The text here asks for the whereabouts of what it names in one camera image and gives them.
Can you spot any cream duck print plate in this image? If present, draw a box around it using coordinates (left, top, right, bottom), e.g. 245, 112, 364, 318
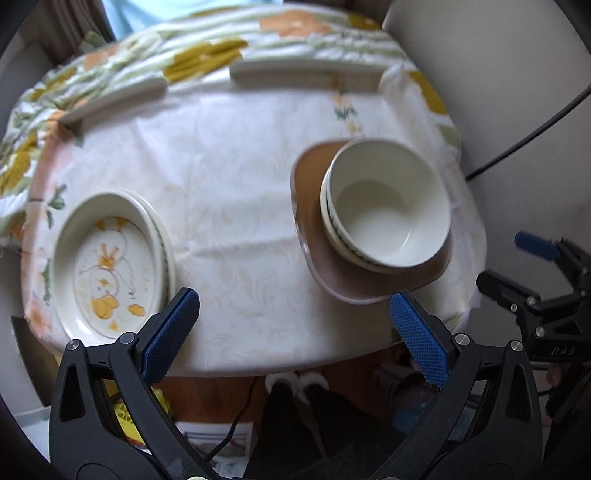
50, 190, 164, 346

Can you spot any white ribbed small bowl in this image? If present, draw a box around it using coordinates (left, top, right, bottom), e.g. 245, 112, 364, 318
321, 139, 451, 270

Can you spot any pink square bowl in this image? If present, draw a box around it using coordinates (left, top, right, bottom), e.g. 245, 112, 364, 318
290, 140, 453, 305

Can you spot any cream floral bowl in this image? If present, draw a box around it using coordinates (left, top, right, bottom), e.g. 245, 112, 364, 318
320, 168, 423, 273

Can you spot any yellow duck cartoon plate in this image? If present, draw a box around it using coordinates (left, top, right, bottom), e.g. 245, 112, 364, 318
132, 192, 177, 301

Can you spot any plain white plate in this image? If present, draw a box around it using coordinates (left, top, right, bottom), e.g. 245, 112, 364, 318
123, 189, 168, 306

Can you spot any person right hand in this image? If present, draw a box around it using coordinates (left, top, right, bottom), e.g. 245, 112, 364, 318
545, 364, 562, 388

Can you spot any yellow potato chip bag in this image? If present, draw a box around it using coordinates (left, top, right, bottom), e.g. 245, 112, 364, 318
108, 386, 172, 451

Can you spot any white floral tablecloth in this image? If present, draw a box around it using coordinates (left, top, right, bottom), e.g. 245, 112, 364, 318
21, 67, 486, 376

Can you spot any floral striped duvet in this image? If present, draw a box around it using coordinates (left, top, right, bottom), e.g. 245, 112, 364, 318
1, 4, 462, 250

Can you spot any left brown curtain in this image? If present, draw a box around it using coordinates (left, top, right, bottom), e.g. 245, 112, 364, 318
19, 0, 115, 63

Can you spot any blue hanging cloth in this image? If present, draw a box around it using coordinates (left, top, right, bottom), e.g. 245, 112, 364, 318
93, 0, 283, 42

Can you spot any black cable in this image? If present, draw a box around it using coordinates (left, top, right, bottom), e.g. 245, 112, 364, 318
464, 82, 591, 182

